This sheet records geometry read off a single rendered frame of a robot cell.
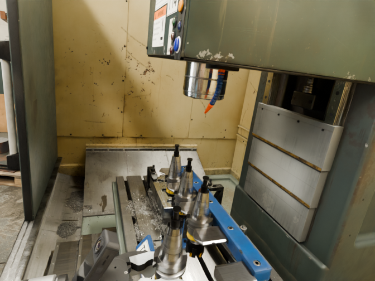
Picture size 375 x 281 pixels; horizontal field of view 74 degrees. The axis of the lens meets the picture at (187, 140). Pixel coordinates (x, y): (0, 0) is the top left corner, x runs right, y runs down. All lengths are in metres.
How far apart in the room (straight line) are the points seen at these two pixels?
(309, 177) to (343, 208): 0.16
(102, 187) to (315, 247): 1.27
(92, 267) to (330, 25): 0.77
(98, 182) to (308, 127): 1.33
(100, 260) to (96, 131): 1.56
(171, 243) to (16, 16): 0.95
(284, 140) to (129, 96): 1.17
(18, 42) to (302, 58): 0.96
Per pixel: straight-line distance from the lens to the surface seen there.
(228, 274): 0.52
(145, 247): 0.95
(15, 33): 1.15
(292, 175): 1.20
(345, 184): 1.08
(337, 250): 1.19
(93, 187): 1.79
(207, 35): 0.60
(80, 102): 1.92
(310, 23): 0.76
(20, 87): 1.16
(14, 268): 1.17
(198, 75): 0.88
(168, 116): 2.01
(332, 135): 1.05
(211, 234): 0.59
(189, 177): 0.67
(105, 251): 0.45
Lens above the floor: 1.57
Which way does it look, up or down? 17 degrees down
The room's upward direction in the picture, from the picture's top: 7 degrees clockwise
